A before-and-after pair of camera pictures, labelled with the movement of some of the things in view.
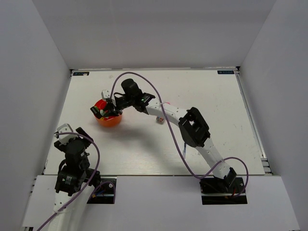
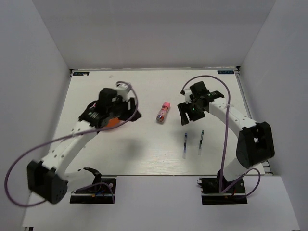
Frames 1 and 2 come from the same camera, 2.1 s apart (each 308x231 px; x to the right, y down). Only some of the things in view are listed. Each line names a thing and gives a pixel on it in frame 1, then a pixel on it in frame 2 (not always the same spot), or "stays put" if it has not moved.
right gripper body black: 121,104 to 193,110
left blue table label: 81,73 stays put
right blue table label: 225,72 stays put
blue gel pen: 184,150 stays put
